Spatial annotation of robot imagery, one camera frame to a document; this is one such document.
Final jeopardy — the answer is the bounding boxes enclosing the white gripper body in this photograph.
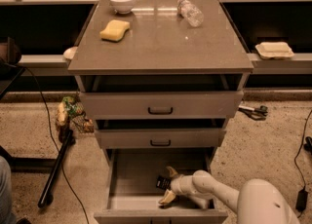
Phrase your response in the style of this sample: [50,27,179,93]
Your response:
[171,174,194,196]

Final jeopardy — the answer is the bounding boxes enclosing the black rxbar chocolate bar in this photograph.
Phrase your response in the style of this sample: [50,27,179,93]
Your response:
[156,176,171,190]

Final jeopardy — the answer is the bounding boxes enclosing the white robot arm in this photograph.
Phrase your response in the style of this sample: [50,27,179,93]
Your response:
[159,167,300,224]

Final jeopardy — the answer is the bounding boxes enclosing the bottom grey drawer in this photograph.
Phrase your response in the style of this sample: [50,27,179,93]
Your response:
[95,148,227,224]

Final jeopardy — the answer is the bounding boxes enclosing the grey drawer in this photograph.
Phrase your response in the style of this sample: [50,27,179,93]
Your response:
[95,148,227,224]
[95,129,226,149]
[80,92,243,120]

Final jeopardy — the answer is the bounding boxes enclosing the middle grey drawer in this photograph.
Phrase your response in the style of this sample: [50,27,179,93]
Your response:
[95,129,226,149]

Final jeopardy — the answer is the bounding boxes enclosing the top grey drawer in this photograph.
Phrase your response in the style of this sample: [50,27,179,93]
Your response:
[80,92,243,120]

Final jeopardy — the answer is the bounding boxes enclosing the grey drawer cabinet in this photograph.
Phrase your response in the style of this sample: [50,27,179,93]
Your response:
[67,0,254,224]

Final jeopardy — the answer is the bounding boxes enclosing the black table leg base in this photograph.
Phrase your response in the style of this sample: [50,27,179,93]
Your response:
[0,130,75,208]

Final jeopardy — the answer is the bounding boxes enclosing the yellow sponge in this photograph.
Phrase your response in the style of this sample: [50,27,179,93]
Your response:
[99,19,130,42]

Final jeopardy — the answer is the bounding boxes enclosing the white takeout clamshell container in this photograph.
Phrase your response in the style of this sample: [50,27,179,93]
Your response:
[255,42,294,59]

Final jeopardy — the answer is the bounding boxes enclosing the small white plate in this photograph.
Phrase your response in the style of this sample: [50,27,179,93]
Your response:
[63,46,77,60]

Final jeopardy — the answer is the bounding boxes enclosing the person leg in jeans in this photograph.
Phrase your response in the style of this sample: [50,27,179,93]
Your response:
[0,157,17,224]

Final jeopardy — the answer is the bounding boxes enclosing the clear plastic water bottle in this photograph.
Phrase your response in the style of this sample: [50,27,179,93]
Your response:
[177,0,204,27]

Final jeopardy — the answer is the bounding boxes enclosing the white ceramic bowl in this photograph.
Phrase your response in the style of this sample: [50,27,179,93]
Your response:
[108,0,136,14]

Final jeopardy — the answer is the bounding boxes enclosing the black power adapter with cable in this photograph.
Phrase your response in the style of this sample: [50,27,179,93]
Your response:
[293,110,312,216]

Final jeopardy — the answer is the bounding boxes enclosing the wire basket with snacks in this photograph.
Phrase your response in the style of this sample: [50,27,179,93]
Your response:
[56,96,94,133]

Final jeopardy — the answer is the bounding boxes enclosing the black floor cable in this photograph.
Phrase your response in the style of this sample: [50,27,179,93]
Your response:
[23,66,91,224]

